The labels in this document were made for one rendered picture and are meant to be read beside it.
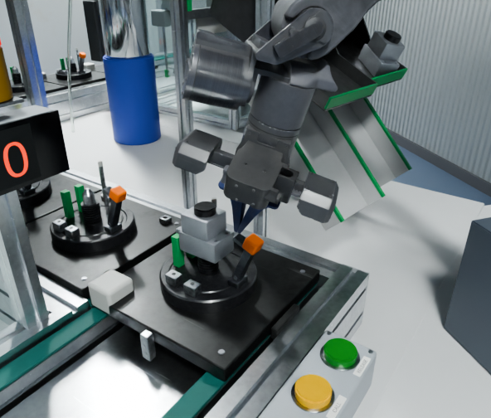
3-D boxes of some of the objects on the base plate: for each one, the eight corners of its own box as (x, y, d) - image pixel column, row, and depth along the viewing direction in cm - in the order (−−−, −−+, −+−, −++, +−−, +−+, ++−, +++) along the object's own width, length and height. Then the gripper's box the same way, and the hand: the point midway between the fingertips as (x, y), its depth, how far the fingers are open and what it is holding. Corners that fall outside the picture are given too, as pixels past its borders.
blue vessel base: (170, 136, 158) (163, 54, 146) (136, 148, 147) (126, 61, 135) (138, 128, 166) (129, 49, 154) (104, 139, 155) (91, 55, 142)
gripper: (360, 138, 51) (311, 245, 60) (204, 80, 52) (178, 192, 61) (357, 160, 46) (304, 273, 54) (184, 96, 47) (159, 216, 56)
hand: (245, 209), depth 56 cm, fingers closed
